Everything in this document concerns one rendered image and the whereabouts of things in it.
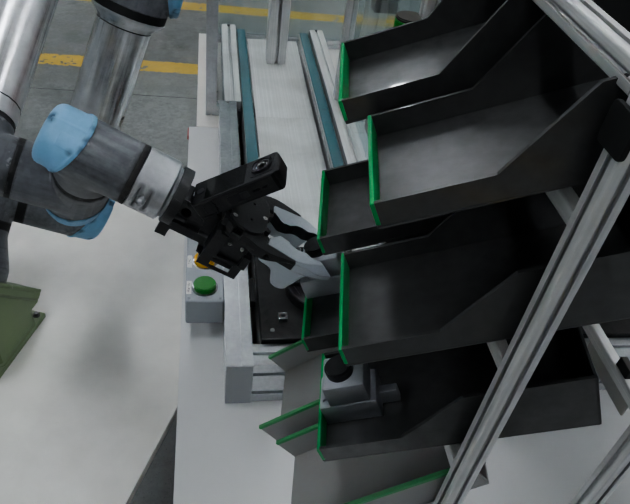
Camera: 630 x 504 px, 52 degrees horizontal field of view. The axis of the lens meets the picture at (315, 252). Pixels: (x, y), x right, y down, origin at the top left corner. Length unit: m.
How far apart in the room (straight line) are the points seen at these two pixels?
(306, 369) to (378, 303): 0.39
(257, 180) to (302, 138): 1.00
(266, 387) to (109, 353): 0.30
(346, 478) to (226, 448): 0.30
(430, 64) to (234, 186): 0.25
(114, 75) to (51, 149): 0.37
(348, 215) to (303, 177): 0.85
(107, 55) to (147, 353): 0.52
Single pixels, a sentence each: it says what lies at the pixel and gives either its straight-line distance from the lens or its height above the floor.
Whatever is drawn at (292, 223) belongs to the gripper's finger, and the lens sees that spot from 0.80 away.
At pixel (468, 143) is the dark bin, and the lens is 0.54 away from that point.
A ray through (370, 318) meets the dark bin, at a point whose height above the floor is 1.36.
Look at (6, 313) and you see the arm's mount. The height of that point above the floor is 0.96.
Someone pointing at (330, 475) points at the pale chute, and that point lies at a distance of 0.89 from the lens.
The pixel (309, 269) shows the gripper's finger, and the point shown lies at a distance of 0.77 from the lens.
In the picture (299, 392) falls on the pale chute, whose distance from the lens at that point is 0.98.
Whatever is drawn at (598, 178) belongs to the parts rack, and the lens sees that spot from 0.45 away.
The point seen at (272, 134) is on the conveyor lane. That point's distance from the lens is 1.72.
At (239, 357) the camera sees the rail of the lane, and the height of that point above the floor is 0.95.
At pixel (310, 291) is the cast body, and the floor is 1.23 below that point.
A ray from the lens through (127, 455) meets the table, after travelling 1.11.
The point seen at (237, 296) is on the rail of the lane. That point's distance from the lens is 1.19.
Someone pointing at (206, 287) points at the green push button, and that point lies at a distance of 1.18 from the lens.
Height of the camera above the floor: 1.80
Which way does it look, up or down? 41 degrees down
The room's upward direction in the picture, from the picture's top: 9 degrees clockwise
